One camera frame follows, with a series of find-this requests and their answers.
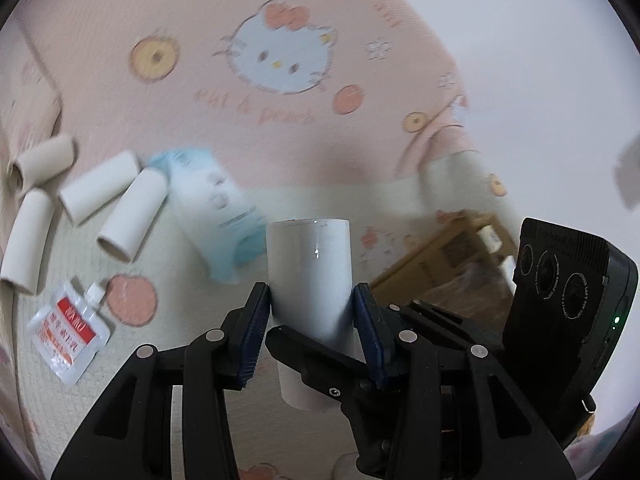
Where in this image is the pile of white paper tubes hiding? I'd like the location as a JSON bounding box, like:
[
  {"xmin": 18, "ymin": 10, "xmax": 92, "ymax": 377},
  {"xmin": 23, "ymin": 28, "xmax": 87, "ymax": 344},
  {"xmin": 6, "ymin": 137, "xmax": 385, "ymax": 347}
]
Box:
[{"xmin": 0, "ymin": 135, "xmax": 168, "ymax": 296}]

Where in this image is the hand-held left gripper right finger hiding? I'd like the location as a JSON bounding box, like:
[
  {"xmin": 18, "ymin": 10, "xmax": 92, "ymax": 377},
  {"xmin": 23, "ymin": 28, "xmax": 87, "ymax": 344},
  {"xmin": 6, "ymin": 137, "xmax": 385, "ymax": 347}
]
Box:
[{"xmin": 352, "ymin": 282, "xmax": 576, "ymax": 480}]

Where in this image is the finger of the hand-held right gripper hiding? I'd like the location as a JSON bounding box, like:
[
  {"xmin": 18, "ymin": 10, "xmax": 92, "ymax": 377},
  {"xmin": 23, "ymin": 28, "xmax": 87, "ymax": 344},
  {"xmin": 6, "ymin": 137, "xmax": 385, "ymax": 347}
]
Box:
[
  {"xmin": 265, "ymin": 325, "xmax": 401, "ymax": 480},
  {"xmin": 387, "ymin": 299, "xmax": 506, "ymax": 361}
]

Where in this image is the white box with colourful print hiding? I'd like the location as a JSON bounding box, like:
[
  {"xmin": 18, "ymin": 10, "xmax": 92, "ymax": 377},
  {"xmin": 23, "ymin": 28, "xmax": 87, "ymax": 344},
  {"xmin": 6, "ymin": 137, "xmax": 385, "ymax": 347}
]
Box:
[{"xmin": 477, "ymin": 225, "xmax": 502, "ymax": 253}]

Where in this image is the bear-print pillow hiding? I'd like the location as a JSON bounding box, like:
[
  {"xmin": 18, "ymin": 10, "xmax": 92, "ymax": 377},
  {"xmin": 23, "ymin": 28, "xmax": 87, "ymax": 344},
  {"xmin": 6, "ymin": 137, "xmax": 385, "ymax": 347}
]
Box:
[{"xmin": 0, "ymin": 20, "xmax": 65, "ymax": 196}]

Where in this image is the brown cardboard box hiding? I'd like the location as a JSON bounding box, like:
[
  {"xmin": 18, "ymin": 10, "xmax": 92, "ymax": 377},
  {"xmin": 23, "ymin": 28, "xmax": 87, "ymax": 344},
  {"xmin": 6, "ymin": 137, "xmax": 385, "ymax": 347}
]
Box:
[{"xmin": 370, "ymin": 210, "xmax": 521, "ymax": 331}]

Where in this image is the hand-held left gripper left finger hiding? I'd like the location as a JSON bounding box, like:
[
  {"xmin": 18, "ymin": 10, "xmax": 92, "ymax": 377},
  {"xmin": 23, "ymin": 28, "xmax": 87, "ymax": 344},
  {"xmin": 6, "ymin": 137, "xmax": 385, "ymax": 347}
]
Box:
[{"xmin": 50, "ymin": 281, "xmax": 272, "ymax": 480}]

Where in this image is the light blue wipes packet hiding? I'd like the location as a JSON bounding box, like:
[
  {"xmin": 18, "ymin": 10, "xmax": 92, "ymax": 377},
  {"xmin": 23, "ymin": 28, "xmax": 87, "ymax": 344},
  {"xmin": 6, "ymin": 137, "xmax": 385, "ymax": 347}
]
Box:
[{"xmin": 147, "ymin": 147, "xmax": 268, "ymax": 286}]

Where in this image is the red and white sachet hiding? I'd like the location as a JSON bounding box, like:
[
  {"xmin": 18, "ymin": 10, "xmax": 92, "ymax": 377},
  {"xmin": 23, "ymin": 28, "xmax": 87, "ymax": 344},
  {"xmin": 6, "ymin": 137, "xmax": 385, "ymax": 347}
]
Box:
[{"xmin": 27, "ymin": 280, "xmax": 113, "ymax": 387}]

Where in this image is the glossy white paper tube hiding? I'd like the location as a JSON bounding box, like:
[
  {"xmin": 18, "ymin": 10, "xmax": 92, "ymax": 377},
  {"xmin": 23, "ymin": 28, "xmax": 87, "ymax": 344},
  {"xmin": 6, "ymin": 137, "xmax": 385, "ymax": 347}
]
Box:
[{"xmin": 265, "ymin": 217, "xmax": 357, "ymax": 411}]

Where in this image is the pink cream cat-print blanket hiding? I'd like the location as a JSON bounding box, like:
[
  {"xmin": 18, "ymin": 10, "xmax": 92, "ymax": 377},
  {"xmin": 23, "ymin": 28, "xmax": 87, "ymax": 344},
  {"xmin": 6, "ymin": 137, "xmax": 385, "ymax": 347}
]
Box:
[{"xmin": 0, "ymin": 0, "xmax": 521, "ymax": 480}]

